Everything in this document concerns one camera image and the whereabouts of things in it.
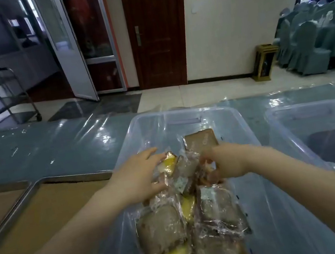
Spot person's left hand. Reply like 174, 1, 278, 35
100, 145, 175, 212

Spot person's left forearm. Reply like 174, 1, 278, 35
0, 179, 139, 254

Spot yellow cake slice packets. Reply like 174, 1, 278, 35
125, 139, 260, 254

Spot person's right forearm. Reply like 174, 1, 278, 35
248, 131, 335, 254

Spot dark wooden door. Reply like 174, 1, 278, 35
121, 0, 202, 93

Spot gold and black bin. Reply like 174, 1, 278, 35
247, 42, 285, 84

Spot metal door handle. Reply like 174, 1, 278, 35
134, 25, 143, 47

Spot aluminium framed glass door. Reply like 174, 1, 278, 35
61, 0, 128, 99

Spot steel tray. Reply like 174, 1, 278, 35
0, 177, 42, 243
0, 166, 127, 254

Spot group of teal covered chairs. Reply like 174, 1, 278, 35
268, 0, 335, 81

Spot person's right hand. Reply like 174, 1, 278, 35
197, 138, 262, 188

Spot plastic covered teal tablecloth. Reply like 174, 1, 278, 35
0, 69, 335, 254

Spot pile of brown cake packets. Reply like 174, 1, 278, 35
124, 145, 257, 254

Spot white framed door leaf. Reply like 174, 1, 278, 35
28, 0, 100, 110

